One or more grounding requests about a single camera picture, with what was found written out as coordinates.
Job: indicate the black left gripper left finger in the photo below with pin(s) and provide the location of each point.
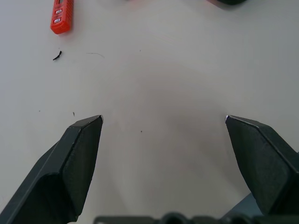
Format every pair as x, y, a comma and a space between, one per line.
70, 168

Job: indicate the orange voltage tester pen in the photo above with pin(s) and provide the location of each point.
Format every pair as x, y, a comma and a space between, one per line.
65, 26

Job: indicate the small black debris scrap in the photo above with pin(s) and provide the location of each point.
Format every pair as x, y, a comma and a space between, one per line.
56, 56

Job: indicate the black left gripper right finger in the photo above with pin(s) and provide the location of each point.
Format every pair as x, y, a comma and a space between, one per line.
264, 163

